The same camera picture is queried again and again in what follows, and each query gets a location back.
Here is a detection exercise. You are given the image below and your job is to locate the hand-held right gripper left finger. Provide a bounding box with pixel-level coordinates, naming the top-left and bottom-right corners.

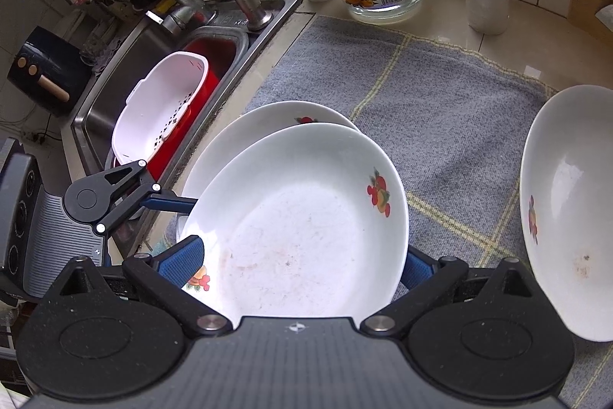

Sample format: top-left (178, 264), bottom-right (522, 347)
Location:
top-left (54, 234), bottom-right (236, 340)

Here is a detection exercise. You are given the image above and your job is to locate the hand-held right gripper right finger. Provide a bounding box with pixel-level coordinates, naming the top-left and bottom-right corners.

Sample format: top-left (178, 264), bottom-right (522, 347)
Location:
top-left (361, 246), bottom-right (536, 338)

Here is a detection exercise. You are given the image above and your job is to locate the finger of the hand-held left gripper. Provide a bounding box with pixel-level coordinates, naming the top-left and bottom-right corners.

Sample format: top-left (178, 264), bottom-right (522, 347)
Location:
top-left (95, 157), bottom-right (198, 235)

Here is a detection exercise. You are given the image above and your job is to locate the white fruit-print plate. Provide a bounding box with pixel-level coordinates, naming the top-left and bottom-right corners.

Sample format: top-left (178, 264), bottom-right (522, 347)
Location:
top-left (182, 123), bottom-right (409, 328)
top-left (520, 84), bottom-right (613, 343)
top-left (176, 101), bottom-right (361, 242)

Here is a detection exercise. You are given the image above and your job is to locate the stainless steel sink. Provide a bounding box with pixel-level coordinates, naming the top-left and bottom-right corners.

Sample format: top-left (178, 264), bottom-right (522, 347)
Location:
top-left (60, 0), bottom-right (305, 256)

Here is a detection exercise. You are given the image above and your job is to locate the white and red colander basket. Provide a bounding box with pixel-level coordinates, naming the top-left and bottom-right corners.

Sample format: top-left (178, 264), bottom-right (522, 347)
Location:
top-left (108, 38), bottom-right (238, 182)

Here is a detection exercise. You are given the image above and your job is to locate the grey and blue checked towel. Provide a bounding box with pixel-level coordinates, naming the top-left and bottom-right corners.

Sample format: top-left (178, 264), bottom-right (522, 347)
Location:
top-left (163, 15), bottom-right (613, 409)

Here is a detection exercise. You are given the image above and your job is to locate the steel sink knob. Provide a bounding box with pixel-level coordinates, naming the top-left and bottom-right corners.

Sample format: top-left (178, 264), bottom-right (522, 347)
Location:
top-left (233, 0), bottom-right (274, 31)

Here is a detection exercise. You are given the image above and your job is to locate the black appliance with wooden handle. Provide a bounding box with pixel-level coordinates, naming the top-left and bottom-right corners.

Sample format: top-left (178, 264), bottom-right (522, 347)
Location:
top-left (7, 26), bottom-right (92, 117)

